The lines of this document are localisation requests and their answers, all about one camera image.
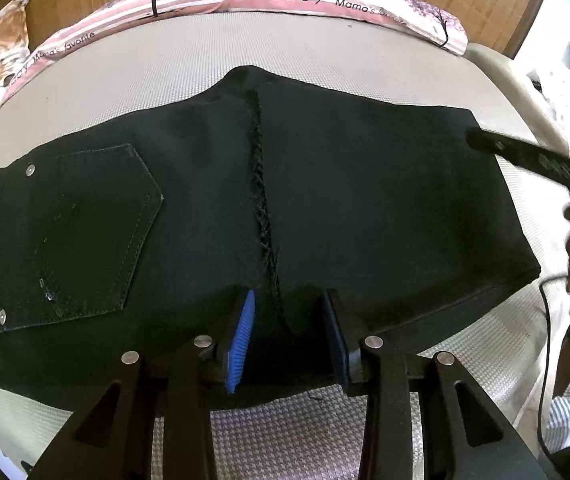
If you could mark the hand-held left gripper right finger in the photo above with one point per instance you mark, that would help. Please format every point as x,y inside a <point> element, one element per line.
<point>337,350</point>

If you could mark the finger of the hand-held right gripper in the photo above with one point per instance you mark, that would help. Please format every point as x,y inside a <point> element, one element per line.
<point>515,152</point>

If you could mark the black pants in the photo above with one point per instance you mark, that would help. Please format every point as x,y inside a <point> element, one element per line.
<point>365,185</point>

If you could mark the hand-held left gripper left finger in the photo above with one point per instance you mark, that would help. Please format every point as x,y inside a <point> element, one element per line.
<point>242,345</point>

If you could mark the grey striped cloth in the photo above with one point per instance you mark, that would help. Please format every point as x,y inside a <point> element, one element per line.
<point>565,425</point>

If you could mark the beige blanket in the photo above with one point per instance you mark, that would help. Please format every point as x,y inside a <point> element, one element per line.
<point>510,80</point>

